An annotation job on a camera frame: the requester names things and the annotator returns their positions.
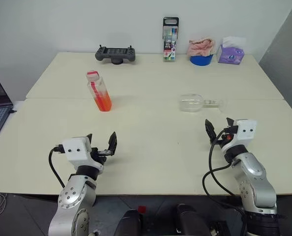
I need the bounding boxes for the grey handheld controller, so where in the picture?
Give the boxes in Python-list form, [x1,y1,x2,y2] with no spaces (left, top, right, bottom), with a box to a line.
[95,44,137,65]

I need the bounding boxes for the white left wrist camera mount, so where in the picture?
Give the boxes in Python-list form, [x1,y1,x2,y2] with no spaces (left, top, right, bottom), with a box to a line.
[62,137,104,170]

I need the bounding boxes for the pink cloth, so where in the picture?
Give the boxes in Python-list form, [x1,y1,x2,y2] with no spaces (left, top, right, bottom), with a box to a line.
[187,37,217,58]

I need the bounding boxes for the purple tissue box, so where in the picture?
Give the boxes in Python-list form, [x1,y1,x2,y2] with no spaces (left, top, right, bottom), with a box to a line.
[216,36,247,65]

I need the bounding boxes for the marker pen pack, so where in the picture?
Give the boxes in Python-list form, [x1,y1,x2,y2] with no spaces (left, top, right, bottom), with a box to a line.
[162,16,180,62]

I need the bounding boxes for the grey partition panel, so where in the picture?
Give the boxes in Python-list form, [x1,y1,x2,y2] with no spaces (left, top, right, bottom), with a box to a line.
[258,0,292,125]

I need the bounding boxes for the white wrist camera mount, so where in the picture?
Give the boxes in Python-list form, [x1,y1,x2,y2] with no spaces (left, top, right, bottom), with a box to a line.
[221,119,258,154]
[62,137,104,170]

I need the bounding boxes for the bottle with orange liquid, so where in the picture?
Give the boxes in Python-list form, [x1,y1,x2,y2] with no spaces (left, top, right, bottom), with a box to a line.
[86,70,113,113]

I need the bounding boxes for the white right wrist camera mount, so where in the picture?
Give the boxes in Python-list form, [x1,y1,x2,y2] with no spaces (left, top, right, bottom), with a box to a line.
[221,119,258,154]

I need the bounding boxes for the dark rounded shape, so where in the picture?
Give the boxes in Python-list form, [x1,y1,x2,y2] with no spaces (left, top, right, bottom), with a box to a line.
[116,208,144,236]

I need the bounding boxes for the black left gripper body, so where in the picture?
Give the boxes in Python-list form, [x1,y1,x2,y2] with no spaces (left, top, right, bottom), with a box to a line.
[90,147,112,166]

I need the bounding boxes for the blue bowl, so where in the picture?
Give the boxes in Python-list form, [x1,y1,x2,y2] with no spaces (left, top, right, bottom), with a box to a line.
[189,54,214,67]

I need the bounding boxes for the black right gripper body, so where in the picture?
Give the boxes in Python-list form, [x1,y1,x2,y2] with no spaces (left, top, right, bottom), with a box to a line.
[211,125,239,148]

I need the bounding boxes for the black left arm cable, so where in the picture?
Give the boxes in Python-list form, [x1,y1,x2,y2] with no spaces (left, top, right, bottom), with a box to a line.
[48,144,67,189]

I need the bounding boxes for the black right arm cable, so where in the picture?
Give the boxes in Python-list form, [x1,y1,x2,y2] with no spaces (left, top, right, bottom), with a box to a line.
[201,127,247,236]

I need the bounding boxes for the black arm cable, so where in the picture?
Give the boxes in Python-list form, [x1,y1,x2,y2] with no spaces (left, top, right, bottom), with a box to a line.
[48,144,67,189]
[201,127,247,236]

